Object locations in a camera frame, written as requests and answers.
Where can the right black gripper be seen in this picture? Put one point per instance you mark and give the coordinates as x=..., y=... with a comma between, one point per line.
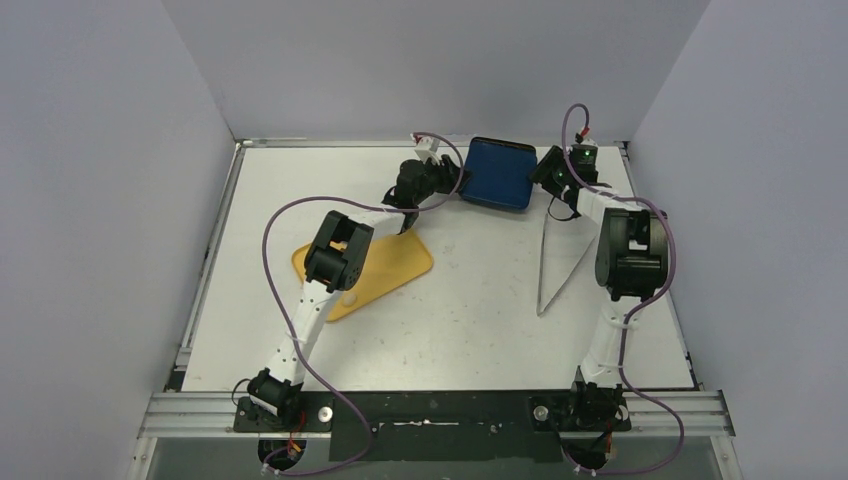
x=546, y=172

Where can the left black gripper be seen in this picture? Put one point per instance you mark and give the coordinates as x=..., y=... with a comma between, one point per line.
x=446, y=172

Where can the dark blue box lid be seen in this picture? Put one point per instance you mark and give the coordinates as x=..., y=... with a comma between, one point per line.
x=499, y=174

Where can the yellow plastic tray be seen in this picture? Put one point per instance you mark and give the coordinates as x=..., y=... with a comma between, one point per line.
x=391, y=263

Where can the metal serving tongs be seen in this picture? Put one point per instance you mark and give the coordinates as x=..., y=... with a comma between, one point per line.
x=563, y=247

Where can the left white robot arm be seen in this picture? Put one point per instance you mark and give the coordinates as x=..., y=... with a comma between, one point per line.
x=334, y=263

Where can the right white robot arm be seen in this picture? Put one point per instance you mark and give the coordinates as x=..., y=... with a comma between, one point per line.
x=635, y=255

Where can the white swirl chocolate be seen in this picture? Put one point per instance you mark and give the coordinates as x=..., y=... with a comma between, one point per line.
x=349, y=300

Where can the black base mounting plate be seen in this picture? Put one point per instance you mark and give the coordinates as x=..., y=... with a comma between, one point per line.
x=452, y=426

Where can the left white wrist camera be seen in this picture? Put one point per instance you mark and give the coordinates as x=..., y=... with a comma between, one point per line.
x=426, y=148

